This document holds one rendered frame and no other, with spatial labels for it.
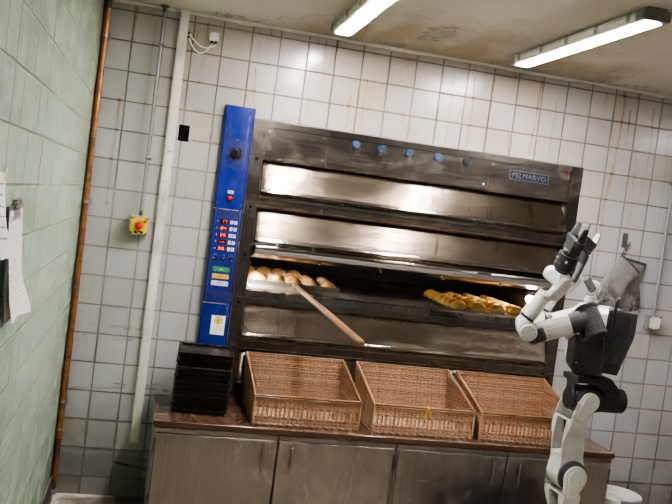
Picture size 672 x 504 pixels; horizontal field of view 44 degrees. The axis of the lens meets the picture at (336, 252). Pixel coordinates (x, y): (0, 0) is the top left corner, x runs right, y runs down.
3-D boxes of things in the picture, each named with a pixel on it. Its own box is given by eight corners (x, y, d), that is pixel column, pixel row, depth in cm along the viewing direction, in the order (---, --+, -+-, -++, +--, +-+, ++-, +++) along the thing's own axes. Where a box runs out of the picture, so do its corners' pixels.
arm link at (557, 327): (519, 343, 374) (569, 329, 371) (524, 352, 361) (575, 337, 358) (512, 319, 372) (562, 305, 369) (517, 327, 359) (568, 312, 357)
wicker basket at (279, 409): (238, 400, 457) (244, 349, 456) (338, 407, 470) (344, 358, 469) (249, 425, 410) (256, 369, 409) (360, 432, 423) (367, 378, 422)
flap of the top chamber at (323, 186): (259, 194, 452) (261, 160, 458) (562, 234, 491) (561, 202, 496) (260, 191, 448) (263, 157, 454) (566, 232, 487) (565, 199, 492)
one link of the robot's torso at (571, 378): (611, 409, 397) (616, 373, 396) (627, 417, 385) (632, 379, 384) (558, 406, 390) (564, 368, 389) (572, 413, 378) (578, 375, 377)
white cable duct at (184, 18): (129, 442, 449) (180, 9, 437) (138, 442, 450) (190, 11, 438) (129, 443, 448) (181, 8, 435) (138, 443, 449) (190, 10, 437)
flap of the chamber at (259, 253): (255, 253, 440) (250, 256, 460) (566, 289, 478) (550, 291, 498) (255, 248, 440) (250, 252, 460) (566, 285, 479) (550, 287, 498)
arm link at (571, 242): (571, 241, 346) (559, 266, 351) (592, 247, 348) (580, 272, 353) (561, 229, 357) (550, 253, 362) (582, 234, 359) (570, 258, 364)
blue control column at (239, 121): (172, 408, 642) (206, 128, 631) (193, 410, 646) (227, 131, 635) (177, 501, 454) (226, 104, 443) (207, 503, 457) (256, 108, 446)
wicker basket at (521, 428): (447, 416, 484) (454, 368, 482) (538, 423, 495) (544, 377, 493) (477, 441, 436) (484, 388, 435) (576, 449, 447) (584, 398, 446)
